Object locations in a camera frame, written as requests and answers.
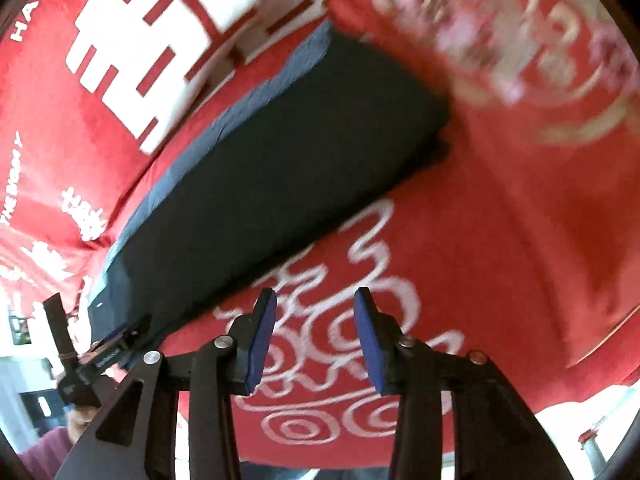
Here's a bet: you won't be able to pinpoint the red sheet with white characters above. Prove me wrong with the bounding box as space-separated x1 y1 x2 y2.
0 0 335 313

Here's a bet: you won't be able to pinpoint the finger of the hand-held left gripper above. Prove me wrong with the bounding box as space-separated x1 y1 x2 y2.
89 314 152 362

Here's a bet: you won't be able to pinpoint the person's left hand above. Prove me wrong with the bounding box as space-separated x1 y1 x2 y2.
66 406 102 445

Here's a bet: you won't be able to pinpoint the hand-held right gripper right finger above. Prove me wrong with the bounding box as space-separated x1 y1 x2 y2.
353 287 577 480

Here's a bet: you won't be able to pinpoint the red quilt with swirl pattern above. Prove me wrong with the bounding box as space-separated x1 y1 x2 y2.
150 0 640 472

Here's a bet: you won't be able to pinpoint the black pants with grey lining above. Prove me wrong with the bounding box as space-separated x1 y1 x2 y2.
86 21 453 376

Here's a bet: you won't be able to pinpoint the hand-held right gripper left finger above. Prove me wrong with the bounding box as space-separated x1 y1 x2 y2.
54 288 278 480

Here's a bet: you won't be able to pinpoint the person's left forearm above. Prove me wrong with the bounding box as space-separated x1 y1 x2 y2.
17 424 87 472

